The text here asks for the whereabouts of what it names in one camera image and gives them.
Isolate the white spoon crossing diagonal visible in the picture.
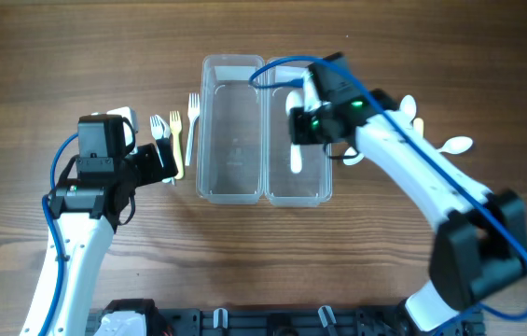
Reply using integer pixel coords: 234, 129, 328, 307
285, 90, 303, 174

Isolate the white spoon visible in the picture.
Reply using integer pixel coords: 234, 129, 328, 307
342, 147, 365, 166
437, 136, 474, 155
399, 95, 417, 123

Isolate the blue cable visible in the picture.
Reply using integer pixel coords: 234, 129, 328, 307
38, 133, 80, 336
247, 55, 527, 336

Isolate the clear plastic container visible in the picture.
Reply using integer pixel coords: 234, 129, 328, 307
197, 54, 264, 205
264, 56, 333, 208

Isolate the left clear plastic container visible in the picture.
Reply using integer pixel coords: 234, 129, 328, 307
197, 54, 264, 205

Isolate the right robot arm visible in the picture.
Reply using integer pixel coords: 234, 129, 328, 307
289, 53, 527, 334

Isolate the white plastic fork tall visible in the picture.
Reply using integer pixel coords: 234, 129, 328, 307
185, 92, 201, 166

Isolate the right blue cable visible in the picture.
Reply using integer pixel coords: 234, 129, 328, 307
247, 55, 527, 336

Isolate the left blue cable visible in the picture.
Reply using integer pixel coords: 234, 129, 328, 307
38, 133, 80, 336

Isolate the right clear plastic container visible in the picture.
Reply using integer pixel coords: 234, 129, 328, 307
264, 56, 333, 208

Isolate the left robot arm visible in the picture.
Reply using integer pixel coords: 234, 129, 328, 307
21, 106, 178, 335

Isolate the yellow plastic fork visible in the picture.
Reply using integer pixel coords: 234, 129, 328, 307
170, 110, 184, 179

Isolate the yellow plastic spoon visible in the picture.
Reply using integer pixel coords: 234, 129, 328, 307
412, 118, 424, 137

